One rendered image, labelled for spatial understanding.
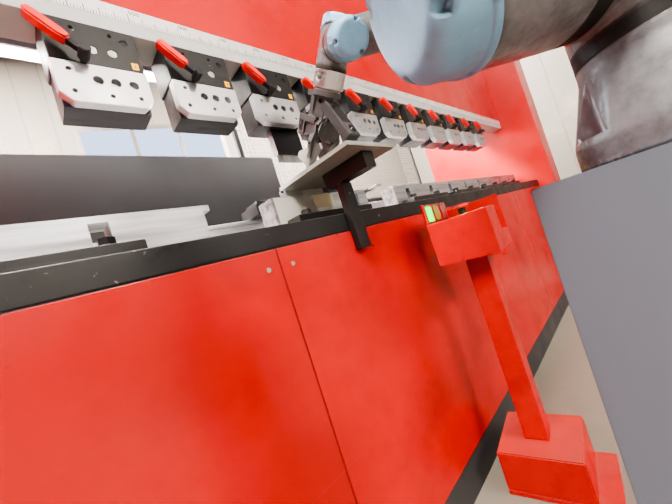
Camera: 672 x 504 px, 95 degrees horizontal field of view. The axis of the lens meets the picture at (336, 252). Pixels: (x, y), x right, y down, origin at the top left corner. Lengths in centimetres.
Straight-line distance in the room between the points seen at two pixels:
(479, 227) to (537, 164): 196
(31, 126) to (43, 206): 278
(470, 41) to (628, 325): 24
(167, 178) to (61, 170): 30
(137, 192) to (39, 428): 90
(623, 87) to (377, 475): 74
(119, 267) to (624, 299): 57
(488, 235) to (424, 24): 66
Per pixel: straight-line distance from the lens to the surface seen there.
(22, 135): 397
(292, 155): 96
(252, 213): 107
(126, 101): 78
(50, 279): 53
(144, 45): 91
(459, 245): 88
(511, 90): 291
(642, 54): 34
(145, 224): 68
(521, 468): 112
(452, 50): 27
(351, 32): 72
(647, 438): 38
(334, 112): 81
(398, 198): 123
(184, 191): 133
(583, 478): 110
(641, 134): 32
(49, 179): 127
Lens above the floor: 77
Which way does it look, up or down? 1 degrees up
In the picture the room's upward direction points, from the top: 18 degrees counter-clockwise
